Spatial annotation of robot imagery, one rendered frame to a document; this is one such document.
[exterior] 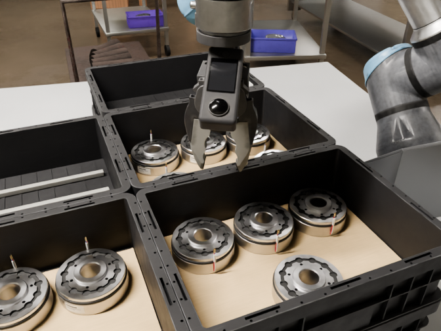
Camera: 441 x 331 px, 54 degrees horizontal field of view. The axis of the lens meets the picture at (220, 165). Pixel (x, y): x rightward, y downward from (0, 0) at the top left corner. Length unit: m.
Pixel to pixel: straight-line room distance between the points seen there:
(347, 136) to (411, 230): 0.67
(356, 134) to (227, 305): 0.86
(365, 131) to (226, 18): 0.94
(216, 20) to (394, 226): 0.44
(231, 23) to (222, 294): 0.38
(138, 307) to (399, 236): 0.43
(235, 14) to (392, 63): 0.55
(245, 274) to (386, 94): 0.53
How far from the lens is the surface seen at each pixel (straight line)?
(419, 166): 0.96
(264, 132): 1.01
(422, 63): 0.99
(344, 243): 0.77
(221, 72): 0.56
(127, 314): 0.66
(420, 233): 0.73
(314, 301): 0.54
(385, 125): 1.02
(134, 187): 0.71
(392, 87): 1.02
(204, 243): 0.69
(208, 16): 0.55
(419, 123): 1.00
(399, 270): 0.61
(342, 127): 1.42
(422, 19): 0.97
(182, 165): 0.94
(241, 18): 0.55
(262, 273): 0.70
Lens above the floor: 1.34
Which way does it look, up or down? 33 degrees down
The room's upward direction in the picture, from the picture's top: straight up
